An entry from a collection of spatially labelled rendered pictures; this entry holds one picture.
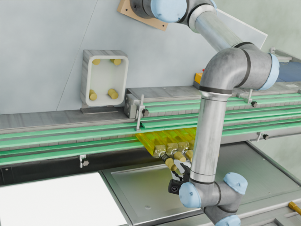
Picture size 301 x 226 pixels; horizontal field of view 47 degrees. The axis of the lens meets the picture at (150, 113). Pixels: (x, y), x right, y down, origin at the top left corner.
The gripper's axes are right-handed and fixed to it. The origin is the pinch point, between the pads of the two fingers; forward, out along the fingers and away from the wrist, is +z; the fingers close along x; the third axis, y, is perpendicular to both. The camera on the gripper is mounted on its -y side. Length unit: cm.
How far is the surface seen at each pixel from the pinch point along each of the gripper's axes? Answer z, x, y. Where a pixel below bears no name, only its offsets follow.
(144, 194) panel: 0.7, -13.5, -8.8
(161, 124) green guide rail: 22.3, 6.9, 4.7
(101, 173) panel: 17.4, -14.1, -21.1
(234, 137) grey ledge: 31, -6, 61
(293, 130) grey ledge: 31, -1, 108
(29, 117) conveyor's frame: 39, 1, -49
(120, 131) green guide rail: 23.1, 2.9, -14.2
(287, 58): 94, 30, 156
